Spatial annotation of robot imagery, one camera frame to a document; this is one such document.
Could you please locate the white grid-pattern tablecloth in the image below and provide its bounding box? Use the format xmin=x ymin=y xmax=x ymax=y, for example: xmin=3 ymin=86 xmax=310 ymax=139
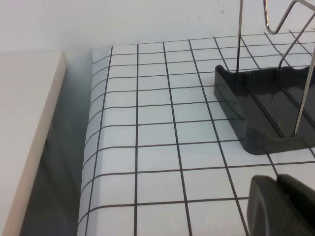
xmin=77 ymin=29 xmax=315 ymax=236

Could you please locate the black tray wire lid rack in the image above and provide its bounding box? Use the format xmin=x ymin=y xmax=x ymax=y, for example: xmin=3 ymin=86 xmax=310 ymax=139
xmin=213 ymin=0 xmax=315 ymax=156

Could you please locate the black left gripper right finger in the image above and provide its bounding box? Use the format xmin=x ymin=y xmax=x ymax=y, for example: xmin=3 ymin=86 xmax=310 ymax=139
xmin=277 ymin=174 xmax=315 ymax=216

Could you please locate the beige board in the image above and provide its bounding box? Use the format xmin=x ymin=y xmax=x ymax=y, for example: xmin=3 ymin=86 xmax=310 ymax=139
xmin=0 ymin=51 xmax=67 ymax=236

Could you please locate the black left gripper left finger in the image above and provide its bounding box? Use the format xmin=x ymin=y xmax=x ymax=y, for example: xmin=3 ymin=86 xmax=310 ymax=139
xmin=247 ymin=175 xmax=315 ymax=236

